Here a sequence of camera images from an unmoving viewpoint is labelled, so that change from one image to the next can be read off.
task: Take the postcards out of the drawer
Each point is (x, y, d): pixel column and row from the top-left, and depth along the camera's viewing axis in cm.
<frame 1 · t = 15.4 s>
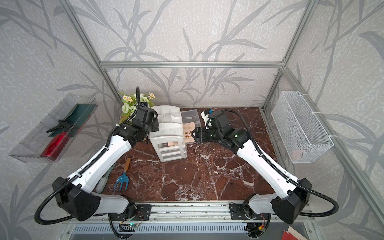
left hand: (153, 121, 79), fingers closed
right hand: (195, 132, 72), fingers open
artificial green white flowers: (129, 105, 85), point 29 cm above the table
white plastic drawer organizer: (170, 130, 84), point 21 cm above the table
clear plastic drawer: (190, 121, 95), point 15 cm above the table
postcards in lower drawer: (169, 144, 92), point 8 cm above the table

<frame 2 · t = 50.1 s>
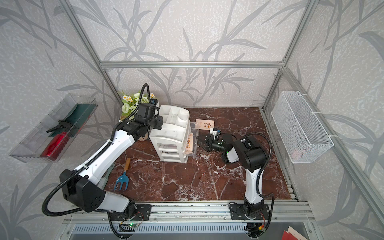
left hand: (157, 119, 81), fingers closed
right hand: (197, 140, 89), fingers open
beige printed postcard: (189, 146, 90), point 9 cm above the table
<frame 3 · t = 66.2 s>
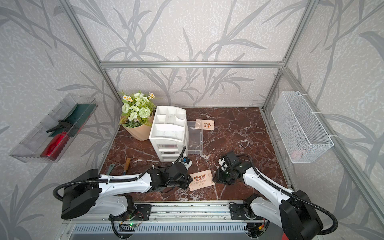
left hand: (192, 182, 79), fingers closed
right hand: (213, 179, 82), fingers open
beige printed postcard: (201, 179, 86), on the table
beige faceted flower pot: (142, 132, 93), point 13 cm above the table
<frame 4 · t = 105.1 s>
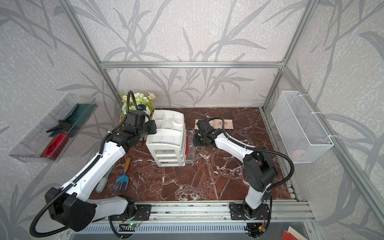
left hand: (154, 123, 79), fingers closed
right hand: (194, 140, 89), fingers open
beige printed postcard: (228, 124, 114), on the table
